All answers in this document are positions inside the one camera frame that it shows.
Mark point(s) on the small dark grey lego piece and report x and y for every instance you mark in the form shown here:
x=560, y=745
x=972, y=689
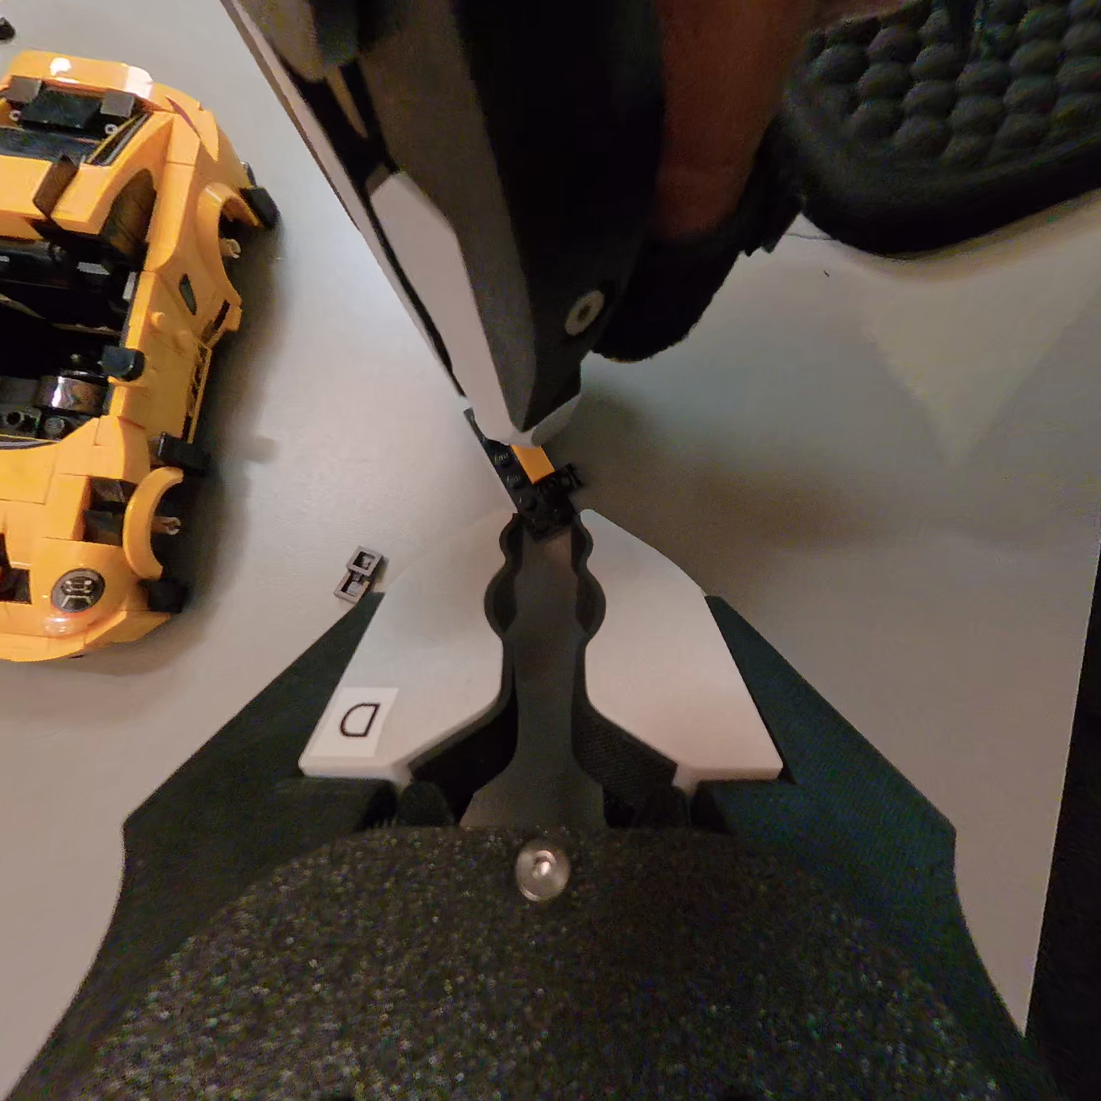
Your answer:
x=367, y=562
x=350, y=588

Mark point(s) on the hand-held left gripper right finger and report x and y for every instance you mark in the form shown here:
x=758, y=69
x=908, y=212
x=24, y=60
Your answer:
x=679, y=670

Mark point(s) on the black yellow lego plate assembly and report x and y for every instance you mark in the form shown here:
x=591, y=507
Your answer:
x=533, y=491

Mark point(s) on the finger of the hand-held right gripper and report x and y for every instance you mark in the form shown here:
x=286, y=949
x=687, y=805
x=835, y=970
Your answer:
x=429, y=275
x=408, y=288

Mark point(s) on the person's dark clothed torso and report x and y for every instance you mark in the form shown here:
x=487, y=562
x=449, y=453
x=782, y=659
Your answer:
x=1075, y=859

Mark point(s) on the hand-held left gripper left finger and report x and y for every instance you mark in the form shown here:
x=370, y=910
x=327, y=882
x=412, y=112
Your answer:
x=429, y=653

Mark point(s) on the person's right hand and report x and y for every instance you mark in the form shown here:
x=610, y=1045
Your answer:
x=723, y=103

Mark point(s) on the person's right forearm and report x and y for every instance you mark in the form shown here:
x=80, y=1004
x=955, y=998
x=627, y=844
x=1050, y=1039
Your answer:
x=945, y=110

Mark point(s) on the yellow lego car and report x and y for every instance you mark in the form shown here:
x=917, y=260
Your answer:
x=110, y=300

